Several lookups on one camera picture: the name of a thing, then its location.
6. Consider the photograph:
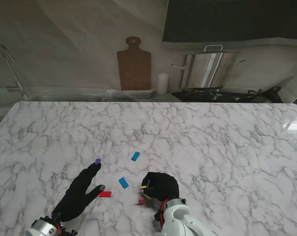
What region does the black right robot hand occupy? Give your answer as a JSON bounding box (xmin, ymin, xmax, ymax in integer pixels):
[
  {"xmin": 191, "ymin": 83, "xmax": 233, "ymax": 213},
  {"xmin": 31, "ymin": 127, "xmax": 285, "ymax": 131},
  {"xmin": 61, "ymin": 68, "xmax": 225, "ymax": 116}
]
[{"xmin": 140, "ymin": 172, "xmax": 180, "ymax": 200}]

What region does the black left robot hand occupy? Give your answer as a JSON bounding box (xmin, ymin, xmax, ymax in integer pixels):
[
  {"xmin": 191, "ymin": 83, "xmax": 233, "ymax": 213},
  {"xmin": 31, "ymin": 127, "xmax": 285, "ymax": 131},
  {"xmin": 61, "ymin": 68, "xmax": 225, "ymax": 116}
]
[{"xmin": 51, "ymin": 162, "xmax": 106, "ymax": 222}]

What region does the stack of white plates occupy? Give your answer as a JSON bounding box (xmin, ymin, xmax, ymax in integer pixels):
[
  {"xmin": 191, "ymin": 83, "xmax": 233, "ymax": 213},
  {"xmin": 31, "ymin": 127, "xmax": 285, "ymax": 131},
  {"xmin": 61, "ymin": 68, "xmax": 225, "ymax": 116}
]
[{"xmin": 112, "ymin": 88, "xmax": 157, "ymax": 99}]

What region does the steel kitchen sink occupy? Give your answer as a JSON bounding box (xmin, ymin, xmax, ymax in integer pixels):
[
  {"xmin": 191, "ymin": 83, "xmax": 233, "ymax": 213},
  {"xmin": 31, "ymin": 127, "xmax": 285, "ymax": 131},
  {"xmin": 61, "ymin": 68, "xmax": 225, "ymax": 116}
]
[{"xmin": 25, "ymin": 94, "xmax": 107, "ymax": 102}]

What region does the black gas stove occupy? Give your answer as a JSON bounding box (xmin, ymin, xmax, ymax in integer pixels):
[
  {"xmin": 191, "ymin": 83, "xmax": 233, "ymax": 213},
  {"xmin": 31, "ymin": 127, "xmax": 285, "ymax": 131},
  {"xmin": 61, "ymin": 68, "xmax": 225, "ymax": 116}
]
[{"xmin": 171, "ymin": 87, "xmax": 254, "ymax": 103}]

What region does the white cylindrical candle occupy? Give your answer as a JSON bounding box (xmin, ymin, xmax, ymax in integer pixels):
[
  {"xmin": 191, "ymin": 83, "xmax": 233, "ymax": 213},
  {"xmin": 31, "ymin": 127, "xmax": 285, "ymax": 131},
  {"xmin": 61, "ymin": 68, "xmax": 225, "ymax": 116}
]
[{"xmin": 157, "ymin": 73, "xmax": 170, "ymax": 95}]

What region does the brown wooden cutting board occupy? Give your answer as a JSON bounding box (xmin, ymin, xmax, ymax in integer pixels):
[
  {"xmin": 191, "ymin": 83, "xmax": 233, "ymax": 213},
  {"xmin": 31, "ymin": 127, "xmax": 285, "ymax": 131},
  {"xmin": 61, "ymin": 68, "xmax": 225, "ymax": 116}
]
[{"xmin": 116, "ymin": 36, "xmax": 152, "ymax": 91}]

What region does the large steel stock pot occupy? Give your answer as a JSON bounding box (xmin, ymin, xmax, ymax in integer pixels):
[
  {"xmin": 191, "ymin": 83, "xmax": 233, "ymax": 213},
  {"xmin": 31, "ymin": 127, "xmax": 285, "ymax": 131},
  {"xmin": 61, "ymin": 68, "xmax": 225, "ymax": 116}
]
[{"xmin": 172, "ymin": 44, "xmax": 246, "ymax": 89}]

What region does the chrome kitchen faucet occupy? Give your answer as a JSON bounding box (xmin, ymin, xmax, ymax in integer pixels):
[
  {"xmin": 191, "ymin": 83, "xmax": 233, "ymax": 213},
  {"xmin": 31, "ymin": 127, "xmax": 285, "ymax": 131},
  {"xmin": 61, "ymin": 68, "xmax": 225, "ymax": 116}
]
[{"xmin": 0, "ymin": 43, "xmax": 28, "ymax": 99}]

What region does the black frying pan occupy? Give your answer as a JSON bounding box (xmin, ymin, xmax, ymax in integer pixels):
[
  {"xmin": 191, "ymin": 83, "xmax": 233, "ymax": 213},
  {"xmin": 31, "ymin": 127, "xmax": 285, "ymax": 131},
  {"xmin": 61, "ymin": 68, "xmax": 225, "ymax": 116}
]
[{"xmin": 247, "ymin": 86, "xmax": 284, "ymax": 103}]

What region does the dark range hood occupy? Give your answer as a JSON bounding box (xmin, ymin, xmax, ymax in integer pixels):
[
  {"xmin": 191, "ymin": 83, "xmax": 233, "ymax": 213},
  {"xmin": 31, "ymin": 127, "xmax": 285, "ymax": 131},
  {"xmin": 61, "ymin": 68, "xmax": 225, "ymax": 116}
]
[{"xmin": 162, "ymin": 0, "xmax": 297, "ymax": 42}]

